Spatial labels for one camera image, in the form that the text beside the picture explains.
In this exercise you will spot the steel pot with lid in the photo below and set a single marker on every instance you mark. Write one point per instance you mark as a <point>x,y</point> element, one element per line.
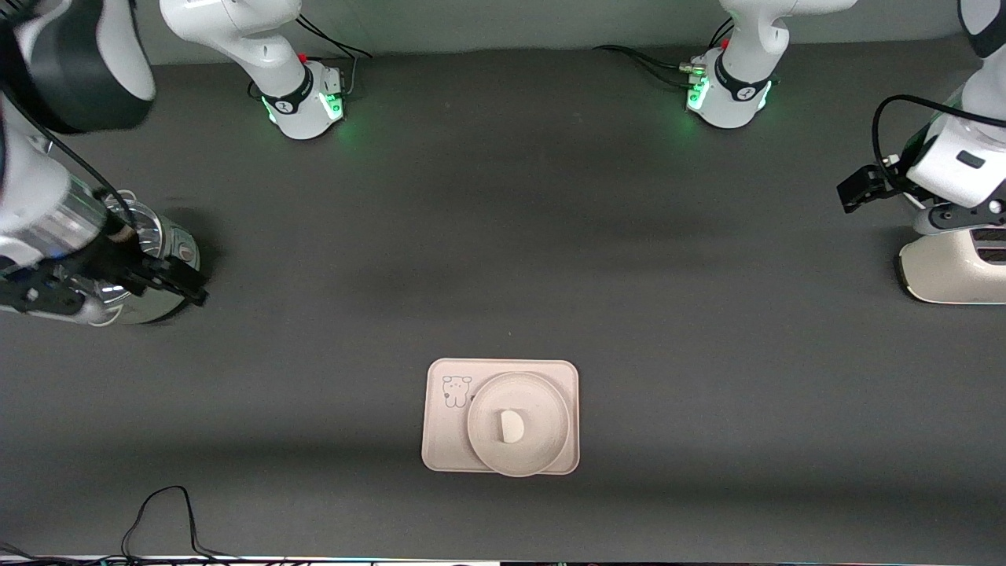
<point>177,244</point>

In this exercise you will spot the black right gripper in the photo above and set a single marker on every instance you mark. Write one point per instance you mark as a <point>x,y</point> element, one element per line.
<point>119,263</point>

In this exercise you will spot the white half bun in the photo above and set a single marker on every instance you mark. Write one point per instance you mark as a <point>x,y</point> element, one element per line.
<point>512,426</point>

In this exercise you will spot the glass pot lid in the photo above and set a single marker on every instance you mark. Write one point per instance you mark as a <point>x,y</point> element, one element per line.
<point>145,228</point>

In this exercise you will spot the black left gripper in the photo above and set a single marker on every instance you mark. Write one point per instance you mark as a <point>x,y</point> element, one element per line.
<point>882,181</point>

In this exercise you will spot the round beige plate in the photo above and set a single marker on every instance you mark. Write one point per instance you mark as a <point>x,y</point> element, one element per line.
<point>542,424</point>

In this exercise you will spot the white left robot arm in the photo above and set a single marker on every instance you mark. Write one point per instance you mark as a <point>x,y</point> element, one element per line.
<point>747,47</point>

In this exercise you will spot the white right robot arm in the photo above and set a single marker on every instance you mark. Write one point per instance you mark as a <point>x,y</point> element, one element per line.
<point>259,47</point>

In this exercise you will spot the beige tray with dog print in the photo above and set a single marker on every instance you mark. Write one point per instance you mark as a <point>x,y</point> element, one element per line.
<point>444,440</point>

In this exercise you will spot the cream toaster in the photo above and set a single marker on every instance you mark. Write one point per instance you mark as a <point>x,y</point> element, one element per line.
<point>947,271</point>

